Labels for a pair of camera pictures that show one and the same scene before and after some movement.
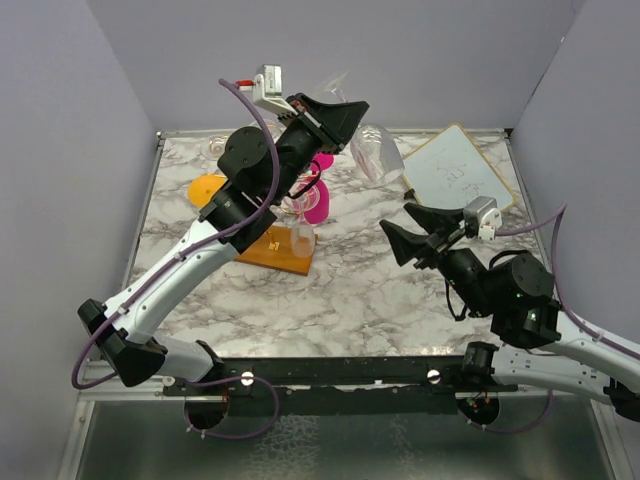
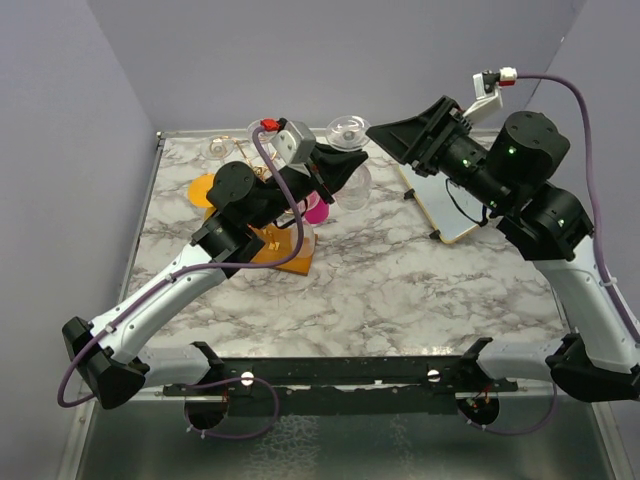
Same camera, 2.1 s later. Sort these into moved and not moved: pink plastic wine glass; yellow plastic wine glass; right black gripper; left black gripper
Moved: right black gripper; left black gripper
Not moved: pink plastic wine glass; yellow plastic wine glass
